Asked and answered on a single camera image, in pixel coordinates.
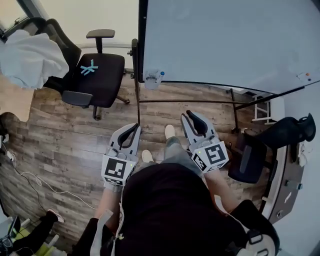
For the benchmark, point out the black mesh back chair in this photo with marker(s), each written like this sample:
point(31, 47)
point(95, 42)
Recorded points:
point(62, 42)

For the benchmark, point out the person's white shoe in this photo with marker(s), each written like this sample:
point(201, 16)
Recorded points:
point(147, 155)
point(169, 131)

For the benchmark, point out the white cloth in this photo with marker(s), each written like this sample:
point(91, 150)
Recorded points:
point(30, 60)

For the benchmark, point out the person's white right shoe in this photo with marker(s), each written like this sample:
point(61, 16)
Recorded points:
point(169, 131)

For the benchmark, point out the black cap marker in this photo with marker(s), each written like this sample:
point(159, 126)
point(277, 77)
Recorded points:
point(309, 79)

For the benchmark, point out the black whiteboard stand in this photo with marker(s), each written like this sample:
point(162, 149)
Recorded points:
point(160, 101)

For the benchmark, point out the white whiteboard eraser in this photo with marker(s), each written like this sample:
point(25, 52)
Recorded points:
point(152, 78)

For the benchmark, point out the small grey desk clamp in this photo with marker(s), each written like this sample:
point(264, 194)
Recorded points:
point(293, 185)

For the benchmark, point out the orange cap marker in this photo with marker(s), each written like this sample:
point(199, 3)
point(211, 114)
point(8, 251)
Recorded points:
point(307, 74)

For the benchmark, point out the large whiteboard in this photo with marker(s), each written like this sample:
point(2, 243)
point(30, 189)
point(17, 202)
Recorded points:
point(225, 40)

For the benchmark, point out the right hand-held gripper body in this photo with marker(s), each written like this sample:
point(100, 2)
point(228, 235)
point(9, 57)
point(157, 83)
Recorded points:
point(211, 155)

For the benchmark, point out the black swivel chair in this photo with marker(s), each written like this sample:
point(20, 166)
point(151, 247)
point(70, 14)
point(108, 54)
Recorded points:
point(252, 155)

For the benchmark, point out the person's white left shoe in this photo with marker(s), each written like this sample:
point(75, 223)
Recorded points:
point(147, 155)

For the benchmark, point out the person's left forearm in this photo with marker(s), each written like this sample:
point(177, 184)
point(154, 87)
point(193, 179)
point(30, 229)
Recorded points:
point(108, 205)

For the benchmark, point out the person's right forearm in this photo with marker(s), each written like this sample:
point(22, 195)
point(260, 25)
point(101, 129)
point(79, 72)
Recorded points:
point(220, 190)

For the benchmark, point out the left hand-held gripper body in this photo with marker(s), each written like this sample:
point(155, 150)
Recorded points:
point(117, 168)

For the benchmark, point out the white step stool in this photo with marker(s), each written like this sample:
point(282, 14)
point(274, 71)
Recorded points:
point(262, 107)

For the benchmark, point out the person's black shirt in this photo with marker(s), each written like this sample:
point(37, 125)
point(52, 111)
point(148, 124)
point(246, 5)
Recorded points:
point(175, 212)

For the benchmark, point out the brown desk with white edge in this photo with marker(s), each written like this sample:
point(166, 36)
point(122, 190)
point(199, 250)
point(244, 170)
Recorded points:
point(285, 185)

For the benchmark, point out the light wooden desk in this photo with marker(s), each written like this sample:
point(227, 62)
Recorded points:
point(15, 100)

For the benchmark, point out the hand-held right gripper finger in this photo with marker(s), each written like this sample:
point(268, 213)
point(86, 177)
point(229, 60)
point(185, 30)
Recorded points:
point(202, 122)
point(186, 130)

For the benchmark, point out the black office chair with armrests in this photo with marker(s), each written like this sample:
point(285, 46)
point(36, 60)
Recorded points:
point(100, 77)

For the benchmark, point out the white and black backpack unit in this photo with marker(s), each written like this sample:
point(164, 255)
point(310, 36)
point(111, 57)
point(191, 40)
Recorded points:
point(260, 243)

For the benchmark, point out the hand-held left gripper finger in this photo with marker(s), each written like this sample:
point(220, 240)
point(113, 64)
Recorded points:
point(117, 133)
point(137, 140)

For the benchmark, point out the light blue tape cross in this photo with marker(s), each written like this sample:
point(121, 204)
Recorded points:
point(88, 68)

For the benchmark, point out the person's grey trousers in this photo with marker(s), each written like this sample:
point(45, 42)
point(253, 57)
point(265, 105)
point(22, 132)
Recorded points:
point(175, 152)

